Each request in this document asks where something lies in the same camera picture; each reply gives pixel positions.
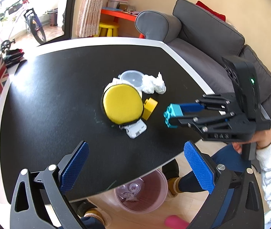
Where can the brown slipper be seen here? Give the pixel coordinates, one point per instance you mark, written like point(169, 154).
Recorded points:
point(173, 186)
point(90, 211)

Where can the pink translucent waste bin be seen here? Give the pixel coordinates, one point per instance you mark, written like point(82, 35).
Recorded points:
point(154, 195)

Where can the clear plastic cup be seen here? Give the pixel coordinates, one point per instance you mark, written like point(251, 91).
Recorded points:
point(135, 187)

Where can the red cushion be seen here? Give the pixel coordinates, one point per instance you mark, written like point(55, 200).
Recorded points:
point(211, 9)

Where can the crumpled paper scrap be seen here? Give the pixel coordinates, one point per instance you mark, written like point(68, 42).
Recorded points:
point(130, 196)

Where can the white pink bicycle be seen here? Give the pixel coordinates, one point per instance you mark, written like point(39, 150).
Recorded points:
point(36, 28)

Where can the white tissue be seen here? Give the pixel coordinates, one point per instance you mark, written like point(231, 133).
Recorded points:
point(153, 84)

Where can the yellow plastic stool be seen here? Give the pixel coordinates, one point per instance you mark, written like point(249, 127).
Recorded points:
point(108, 27)

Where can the small white packet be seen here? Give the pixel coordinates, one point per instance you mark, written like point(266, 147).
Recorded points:
point(135, 130)

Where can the teal toy brick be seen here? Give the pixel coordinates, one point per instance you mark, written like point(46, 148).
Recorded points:
point(173, 114)

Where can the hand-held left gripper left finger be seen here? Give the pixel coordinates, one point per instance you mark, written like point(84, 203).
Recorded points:
point(74, 165)

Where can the yellow toy brick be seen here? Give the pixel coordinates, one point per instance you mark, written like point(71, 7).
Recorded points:
point(149, 107)

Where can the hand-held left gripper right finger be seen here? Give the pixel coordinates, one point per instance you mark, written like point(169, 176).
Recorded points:
point(198, 167)

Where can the patterned pink curtain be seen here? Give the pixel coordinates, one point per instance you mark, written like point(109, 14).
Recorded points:
point(88, 9)

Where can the clear plastic lid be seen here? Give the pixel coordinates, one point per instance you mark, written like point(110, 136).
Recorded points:
point(131, 77)

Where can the round zippered pouch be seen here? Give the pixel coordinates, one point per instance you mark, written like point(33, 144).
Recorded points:
point(122, 103)

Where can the black sliding door frame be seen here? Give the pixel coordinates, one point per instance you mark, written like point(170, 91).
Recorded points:
point(69, 9)

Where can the orange desk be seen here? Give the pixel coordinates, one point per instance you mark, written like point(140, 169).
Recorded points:
point(123, 14)

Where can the dark wicker basket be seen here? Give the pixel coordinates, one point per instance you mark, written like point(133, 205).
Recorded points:
point(53, 18)

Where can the pink rounded object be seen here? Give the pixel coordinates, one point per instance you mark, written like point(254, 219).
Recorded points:
point(176, 223)

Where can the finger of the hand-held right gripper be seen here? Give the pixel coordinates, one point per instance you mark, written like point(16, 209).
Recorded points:
point(190, 121)
point(192, 107)

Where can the grey fabric sofa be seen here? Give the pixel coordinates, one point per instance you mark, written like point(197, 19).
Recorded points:
point(209, 43)

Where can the black red bag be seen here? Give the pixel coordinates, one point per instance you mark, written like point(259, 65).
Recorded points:
point(14, 57)

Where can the clear storage box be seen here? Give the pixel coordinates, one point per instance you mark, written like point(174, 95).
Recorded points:
point(112, 4)

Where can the person's right hand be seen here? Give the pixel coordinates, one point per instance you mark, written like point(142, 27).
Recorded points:
point(265, 138)

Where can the person's left leg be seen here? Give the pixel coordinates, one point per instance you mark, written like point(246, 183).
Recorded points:
point(92, 223)

